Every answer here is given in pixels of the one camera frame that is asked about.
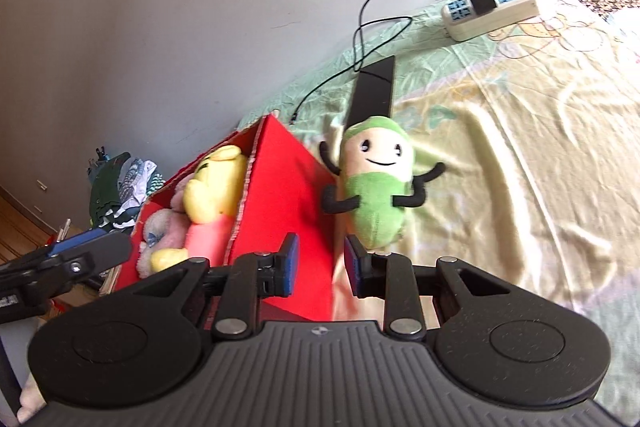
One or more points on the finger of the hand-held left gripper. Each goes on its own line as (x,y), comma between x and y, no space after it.
(75,242)
(100,254)

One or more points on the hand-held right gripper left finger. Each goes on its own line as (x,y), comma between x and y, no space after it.
(290,267)

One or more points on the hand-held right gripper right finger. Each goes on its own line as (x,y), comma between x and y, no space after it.
(352,274)

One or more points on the red cardboard box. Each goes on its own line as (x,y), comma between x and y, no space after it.
(295,207)

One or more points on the white plush bear checked bow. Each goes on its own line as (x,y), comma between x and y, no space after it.
(162,224)

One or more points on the green plush toy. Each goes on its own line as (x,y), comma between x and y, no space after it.
(375,202)

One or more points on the yellow plush bear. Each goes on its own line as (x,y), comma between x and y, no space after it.
(215,187)

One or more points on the dark green garment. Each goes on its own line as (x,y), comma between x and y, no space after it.
(105,192)

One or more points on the black metal bar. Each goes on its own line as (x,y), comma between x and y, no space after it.
(6,362)

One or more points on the white grey printed cloth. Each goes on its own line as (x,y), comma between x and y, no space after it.
(135,182)

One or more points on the green white striped cloth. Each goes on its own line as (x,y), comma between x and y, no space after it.
(156,183)

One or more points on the black flat power bank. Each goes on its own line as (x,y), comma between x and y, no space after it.
(375,92)

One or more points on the light green printed bedsheet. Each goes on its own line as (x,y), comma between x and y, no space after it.
(525,157)

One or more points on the white power strip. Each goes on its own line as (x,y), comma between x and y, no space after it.
(510,7)

